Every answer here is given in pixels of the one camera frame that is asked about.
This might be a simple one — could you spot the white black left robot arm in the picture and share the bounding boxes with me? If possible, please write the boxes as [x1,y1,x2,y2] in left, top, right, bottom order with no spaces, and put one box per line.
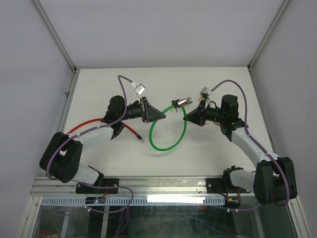
[39,95,166,193]

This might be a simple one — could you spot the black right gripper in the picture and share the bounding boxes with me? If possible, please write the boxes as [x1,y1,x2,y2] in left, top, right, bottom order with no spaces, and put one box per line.
[183,99,225,126]

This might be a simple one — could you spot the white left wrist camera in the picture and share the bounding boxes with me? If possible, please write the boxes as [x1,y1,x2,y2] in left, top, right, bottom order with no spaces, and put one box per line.
[131,81,146,98]

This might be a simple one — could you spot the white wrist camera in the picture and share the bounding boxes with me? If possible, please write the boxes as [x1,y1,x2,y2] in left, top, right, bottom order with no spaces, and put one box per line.
[200,87,213,101]
[131,81,146,98]

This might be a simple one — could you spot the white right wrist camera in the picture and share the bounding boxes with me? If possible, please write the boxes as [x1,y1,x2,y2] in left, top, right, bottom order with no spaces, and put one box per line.
[200,87,213,101]

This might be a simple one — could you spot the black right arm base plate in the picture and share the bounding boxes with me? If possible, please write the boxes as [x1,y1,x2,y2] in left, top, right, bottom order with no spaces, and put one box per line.
[206,178,232,195]

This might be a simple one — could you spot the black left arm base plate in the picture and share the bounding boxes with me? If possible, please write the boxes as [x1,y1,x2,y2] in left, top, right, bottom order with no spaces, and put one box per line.
[75,178,119,195]

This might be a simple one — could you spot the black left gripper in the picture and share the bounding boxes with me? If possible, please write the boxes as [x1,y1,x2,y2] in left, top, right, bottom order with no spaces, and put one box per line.
[119,97,166,123]

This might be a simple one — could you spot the green cable lock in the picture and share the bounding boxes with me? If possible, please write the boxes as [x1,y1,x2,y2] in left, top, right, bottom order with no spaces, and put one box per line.
[149,101,187,154]

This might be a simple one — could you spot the keys of orange padlock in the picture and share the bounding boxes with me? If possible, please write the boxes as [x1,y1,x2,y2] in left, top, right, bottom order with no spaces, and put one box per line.
[171,99,179,112]

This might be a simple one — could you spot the red cable lock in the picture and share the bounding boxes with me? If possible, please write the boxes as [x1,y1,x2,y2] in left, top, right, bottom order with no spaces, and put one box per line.
[67,118,145,143]

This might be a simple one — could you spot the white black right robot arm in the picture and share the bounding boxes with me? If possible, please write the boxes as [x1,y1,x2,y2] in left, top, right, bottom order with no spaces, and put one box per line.
[183,95,298,205]

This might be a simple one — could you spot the aluminium mounting rail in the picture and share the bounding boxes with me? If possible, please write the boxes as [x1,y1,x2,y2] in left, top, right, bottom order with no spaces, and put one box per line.
[31,175,298,196]

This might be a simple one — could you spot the silver keys of green lock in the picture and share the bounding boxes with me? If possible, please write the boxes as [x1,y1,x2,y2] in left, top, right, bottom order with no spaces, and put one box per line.
[185,97,193,105]

